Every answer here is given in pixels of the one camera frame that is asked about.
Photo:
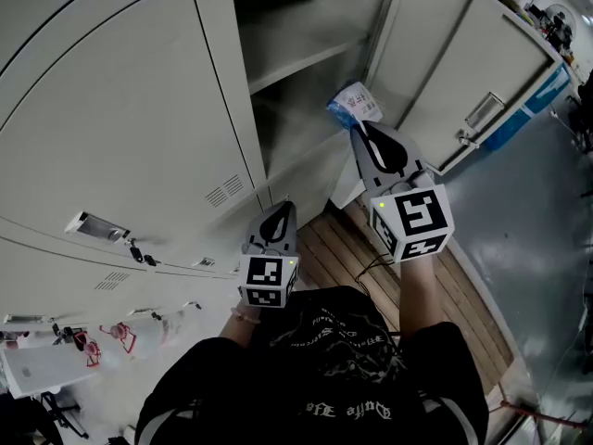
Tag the person's left forearm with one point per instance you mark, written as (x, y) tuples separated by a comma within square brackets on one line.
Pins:
[(241, 332)]

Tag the person's right forearm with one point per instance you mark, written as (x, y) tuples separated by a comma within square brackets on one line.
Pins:
[(419, 295)]

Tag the wooden plank platform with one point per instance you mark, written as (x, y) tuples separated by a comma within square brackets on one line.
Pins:
[(333, 258)]

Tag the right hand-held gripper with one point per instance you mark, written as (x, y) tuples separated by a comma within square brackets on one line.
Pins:
[(417, 220)]

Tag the red metal rod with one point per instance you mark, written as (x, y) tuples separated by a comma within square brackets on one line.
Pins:
[(542, 416)]

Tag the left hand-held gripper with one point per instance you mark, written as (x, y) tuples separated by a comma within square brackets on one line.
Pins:
[(264, 271)]

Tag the white metal locker cabinet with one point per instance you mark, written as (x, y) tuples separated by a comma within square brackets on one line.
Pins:
[(116, 109)]

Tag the open grey cabinet door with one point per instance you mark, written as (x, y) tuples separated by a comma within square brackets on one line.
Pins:
[(440, 63)]

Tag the blue white packet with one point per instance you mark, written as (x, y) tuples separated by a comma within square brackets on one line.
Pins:
[(354, 102)]

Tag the person's black printed shirt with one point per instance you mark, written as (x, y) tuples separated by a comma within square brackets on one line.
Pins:
[(324, 387)]

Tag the black keys in lock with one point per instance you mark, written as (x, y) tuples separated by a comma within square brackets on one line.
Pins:
[(135, 252)]

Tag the white board panel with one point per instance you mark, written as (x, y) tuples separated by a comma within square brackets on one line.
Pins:
[(41, 369)]

